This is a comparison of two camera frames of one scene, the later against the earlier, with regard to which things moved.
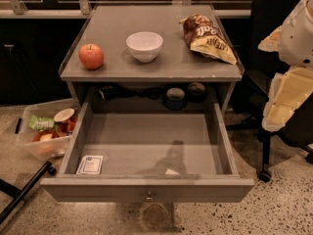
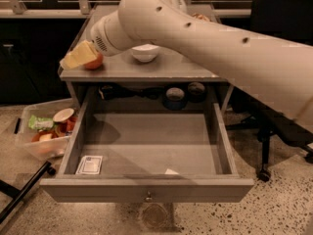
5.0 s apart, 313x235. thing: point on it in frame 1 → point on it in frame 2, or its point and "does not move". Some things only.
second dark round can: x=196 y=92 does not move
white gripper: x=297 y=41 → x=100 y=39
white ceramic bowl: x=144 y=45 does not move
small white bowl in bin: x=64 y=115 does not move
